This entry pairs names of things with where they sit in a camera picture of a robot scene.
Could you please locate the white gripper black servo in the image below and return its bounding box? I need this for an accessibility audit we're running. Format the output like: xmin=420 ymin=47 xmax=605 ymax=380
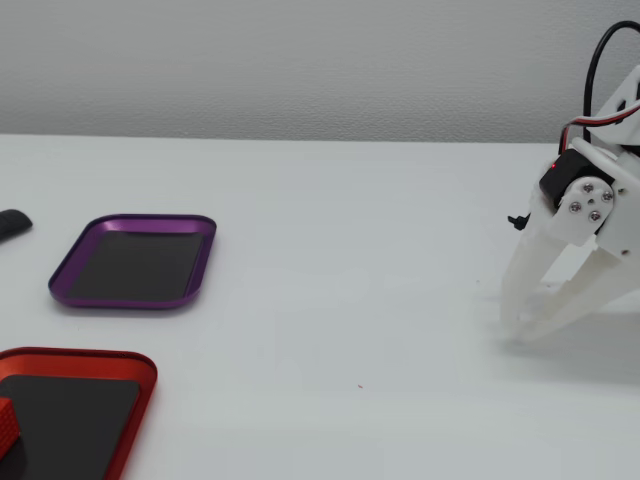
xmin=501 ymin=137 xmax=640 ymax=344

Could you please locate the red textured block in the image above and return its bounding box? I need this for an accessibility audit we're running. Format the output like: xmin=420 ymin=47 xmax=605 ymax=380
xmin=0 ymin=397 xmax=21 ymax=449

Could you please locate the purple metal tray black mat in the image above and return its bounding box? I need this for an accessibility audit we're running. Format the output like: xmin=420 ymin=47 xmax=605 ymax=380
xmin=47 ymin=213 xmax=218 ymax=312

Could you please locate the red metal tray black mat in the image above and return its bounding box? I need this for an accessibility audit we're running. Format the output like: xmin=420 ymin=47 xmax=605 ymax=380
xmin=0 ymin=346 xmax=159 ymax=480

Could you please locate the black ribbed object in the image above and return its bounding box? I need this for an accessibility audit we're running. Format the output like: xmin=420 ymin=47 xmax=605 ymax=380
xmin=0 ymin=208 xmax=34 ymax=245

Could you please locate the red white black servo wire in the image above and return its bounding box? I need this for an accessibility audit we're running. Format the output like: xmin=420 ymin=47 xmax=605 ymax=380
xmin=558 ymin=102 xmax=640 ymax=154

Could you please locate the black cable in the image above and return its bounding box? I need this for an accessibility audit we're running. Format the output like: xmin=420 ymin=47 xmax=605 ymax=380
xmin=583 ymin=19 xmax=640 ymax=135

